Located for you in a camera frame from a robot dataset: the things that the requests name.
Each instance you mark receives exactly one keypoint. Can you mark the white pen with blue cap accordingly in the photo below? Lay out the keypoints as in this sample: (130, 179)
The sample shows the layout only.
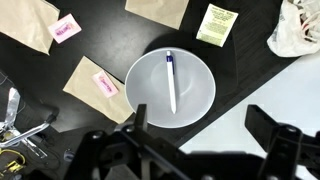
(170, 83)

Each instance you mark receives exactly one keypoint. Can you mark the pink sticky label on bag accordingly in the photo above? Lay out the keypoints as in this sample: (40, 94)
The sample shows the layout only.
(105, 84)

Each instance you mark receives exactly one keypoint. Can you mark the plain brown paper bag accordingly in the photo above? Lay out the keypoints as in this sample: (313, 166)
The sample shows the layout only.
(160, 11)

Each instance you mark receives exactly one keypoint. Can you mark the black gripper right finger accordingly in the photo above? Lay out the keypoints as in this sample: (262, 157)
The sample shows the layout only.
(266, 130)

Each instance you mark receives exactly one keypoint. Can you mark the yellow-green printed packet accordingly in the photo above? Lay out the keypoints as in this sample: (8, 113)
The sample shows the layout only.
(217, 25)

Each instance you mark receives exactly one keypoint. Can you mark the brown paper bag with pink label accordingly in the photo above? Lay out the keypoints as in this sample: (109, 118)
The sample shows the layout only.
(90, 96)

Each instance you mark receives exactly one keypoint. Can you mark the large brown paper bag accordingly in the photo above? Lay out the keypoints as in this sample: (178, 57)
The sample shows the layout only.
(23, 23)

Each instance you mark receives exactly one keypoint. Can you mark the bent metal rod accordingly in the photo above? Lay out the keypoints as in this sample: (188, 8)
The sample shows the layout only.
(20, 133)

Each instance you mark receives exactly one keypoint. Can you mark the white round bowl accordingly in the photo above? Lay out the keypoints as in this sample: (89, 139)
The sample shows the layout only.
(193, 100)

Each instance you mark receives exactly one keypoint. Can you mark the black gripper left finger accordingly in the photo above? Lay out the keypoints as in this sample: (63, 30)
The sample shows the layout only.
(141, 116)

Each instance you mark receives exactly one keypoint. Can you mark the loose pink sticky label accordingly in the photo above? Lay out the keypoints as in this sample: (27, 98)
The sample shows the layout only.
(64, 28)

